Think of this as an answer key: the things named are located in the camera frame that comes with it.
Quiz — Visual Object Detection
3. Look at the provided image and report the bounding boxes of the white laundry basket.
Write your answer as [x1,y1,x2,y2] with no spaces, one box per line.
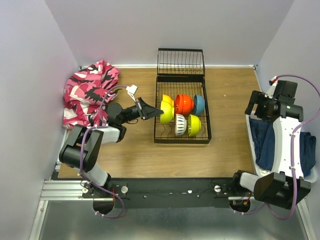
[245,111,318,184]

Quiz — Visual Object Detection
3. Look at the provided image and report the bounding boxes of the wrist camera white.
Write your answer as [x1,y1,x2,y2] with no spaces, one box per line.
[264,76,279,99]
[126,84,138,102]

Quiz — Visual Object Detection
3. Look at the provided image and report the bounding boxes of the yellow-green bowl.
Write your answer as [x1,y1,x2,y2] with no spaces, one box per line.
[160,100,175,125]

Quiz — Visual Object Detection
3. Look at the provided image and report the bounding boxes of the yellow-orange bowl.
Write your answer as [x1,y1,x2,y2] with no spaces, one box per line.
[162,94,174,107]

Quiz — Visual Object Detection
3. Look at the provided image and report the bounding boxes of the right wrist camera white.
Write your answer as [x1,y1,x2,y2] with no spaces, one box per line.
[264,76,279,99]

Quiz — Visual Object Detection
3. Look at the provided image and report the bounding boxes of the black wire dish rack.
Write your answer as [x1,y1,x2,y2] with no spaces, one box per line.
[153,47,212,144]

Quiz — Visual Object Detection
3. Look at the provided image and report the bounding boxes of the blue bowl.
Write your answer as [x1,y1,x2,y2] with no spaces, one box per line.
[193,94,206,116]

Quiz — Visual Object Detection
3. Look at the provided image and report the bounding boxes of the pink camouflage cloth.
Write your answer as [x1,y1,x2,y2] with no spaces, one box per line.
[62,59,120,130]

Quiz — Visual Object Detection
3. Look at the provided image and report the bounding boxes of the lime green bowl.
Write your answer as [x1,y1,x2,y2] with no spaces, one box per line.
[187,114,202,137]

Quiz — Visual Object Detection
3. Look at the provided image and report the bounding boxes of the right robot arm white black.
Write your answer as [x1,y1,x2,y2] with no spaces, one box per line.
[230,77,311,210]

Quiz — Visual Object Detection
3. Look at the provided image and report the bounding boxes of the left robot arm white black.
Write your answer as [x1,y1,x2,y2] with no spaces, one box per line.
[59,97,164,198]

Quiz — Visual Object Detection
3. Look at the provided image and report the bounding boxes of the aluminium frame rail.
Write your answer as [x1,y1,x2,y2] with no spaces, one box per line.
[40,177,247,201]

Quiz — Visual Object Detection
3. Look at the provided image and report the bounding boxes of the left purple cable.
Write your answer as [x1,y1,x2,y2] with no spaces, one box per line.
[79,85,131,219]

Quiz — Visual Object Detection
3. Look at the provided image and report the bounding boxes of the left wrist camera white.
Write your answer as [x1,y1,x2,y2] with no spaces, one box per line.
[126,84,138,102]

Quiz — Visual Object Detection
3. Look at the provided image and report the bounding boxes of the orange-red bowl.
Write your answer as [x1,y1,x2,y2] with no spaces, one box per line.
[184,94,194,115]
[174,94,186,115]

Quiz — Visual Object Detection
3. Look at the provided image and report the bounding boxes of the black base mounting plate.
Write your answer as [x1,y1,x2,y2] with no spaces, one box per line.
[81,176,261,209]

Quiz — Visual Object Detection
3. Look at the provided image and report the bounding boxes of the blue denim clothes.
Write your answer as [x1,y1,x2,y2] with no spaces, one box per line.
[248,117,317,177]

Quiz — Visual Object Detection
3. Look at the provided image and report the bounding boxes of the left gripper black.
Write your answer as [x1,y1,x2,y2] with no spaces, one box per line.
[120,97,164,125]

